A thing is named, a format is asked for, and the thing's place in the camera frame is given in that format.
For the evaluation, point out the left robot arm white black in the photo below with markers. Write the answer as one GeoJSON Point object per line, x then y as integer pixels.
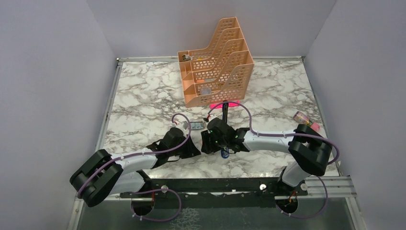
{"type": "Point", "coordinates": [105, 174]}

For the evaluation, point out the pink flat plastic item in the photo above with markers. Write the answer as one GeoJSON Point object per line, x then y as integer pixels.
{"type": "Point", "coordinates": [221, 105]}

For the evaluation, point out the orange perforated file organizer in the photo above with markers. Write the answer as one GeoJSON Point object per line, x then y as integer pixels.
{"type": "Point", "coordinates": [221, 71]}

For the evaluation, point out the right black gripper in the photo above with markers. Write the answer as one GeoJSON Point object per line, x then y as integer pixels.
{"type": "Point", "coordinates": [207, 147]}

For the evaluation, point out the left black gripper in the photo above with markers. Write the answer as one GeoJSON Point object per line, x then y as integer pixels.
{"type": "Point", "coordinates": [191, 150]}

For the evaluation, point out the black front mounting rail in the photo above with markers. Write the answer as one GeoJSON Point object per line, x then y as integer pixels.
{"type": "Point", "coordinates": [212, 193]}

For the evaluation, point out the blue black stapler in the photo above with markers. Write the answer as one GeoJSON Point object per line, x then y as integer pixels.
{"type": "Point", "coordinates": [225, 151]}

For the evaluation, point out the grey staple strips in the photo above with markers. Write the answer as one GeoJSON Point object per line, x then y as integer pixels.
{"type": "Point", "coordinates": [197, 126]}

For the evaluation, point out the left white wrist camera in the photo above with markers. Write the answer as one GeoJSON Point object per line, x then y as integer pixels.
{"type": "Point", "coordinates": [184, 126]}

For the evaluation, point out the colourful pink capped tube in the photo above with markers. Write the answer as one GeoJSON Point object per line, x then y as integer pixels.
{"type": "Point", "coordinates": [301, 118]}

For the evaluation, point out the red white staple box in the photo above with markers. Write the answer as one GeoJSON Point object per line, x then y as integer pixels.
{"type": "Point", "coordinates": [202, 123]}

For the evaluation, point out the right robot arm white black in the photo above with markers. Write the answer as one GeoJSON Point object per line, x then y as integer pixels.
{"type": "Point", "coordinates": [311, 152]}

